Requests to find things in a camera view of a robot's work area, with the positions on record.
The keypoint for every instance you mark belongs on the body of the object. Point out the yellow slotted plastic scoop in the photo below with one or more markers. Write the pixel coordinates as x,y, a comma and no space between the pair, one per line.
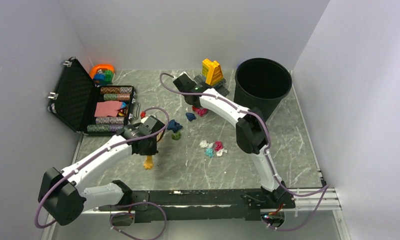
148,163

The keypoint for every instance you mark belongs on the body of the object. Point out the magenta scrap under scoop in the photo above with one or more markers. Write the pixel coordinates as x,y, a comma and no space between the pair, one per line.
218,145

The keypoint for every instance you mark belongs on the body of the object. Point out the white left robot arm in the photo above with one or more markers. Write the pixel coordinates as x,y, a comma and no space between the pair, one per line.
66,193

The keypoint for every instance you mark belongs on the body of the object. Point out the teal scrap front centre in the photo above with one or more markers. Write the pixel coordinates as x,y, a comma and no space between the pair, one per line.
209,152

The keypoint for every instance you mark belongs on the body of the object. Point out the white scrap under scoop handle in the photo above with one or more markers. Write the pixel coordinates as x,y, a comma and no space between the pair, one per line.
221,152

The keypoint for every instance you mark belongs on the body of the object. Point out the white paper scrap in scoop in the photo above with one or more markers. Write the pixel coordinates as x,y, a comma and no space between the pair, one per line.
204,144

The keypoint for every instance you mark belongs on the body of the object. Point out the black ribbed waste bin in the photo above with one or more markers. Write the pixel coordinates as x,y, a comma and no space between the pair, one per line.
261,83

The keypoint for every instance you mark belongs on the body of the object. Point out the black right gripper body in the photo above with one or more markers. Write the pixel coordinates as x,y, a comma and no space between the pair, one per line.
186,100

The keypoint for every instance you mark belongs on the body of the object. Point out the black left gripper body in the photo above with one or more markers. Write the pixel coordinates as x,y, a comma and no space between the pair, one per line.
151,149

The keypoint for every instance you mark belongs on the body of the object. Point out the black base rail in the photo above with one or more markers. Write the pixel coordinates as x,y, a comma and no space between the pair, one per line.
212,204

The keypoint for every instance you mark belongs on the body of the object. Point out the black poker chip case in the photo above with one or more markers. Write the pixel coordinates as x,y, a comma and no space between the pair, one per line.
88,108

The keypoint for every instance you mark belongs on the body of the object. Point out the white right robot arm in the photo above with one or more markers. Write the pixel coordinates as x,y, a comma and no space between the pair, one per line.
252,136

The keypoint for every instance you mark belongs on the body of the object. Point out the yellow block tower on plate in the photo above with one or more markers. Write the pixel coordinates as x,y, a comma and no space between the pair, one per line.
212,77

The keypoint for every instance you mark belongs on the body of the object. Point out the small dark blue paper scrap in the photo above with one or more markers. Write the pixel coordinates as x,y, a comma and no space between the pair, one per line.
174,126

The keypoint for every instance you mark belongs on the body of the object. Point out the green crumpled paper scrap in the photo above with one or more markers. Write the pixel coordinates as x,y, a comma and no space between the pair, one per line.
176,136

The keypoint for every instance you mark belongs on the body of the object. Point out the pink crumpled paper scrap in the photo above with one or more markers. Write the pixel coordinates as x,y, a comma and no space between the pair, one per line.
200,111

